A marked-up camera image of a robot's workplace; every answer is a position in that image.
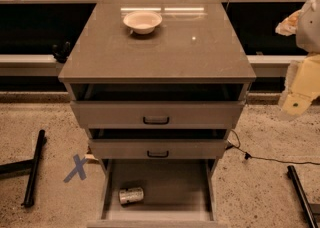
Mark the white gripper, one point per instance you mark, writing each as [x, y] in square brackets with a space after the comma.
[309, 31]

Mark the silver 7up can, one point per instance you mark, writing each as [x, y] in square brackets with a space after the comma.
[131, 195]

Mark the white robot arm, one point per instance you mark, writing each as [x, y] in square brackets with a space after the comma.
[308, 31]

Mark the grey drawer cabinet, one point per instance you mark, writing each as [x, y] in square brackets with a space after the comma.
[193, 55]

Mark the bottom grey drawer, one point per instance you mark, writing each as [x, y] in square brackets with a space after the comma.
[177, 194]

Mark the grey drawer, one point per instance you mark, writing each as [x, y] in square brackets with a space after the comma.
[158, 143]
[177, 194]
[157, 115]

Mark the top grey drawer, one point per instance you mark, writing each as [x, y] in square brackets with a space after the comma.
[157, 115]

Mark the middle grey drawer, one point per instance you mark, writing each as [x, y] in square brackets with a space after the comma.
[158, 143]

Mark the black metal stand right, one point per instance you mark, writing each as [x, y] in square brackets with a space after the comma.
[311, 211]

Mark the white bowl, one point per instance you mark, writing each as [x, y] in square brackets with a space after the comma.
[142, 22]

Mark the black clamp knob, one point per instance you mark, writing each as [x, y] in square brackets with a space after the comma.
[61, 53]

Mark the blue tape cross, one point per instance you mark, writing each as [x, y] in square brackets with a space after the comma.
[77, 170]

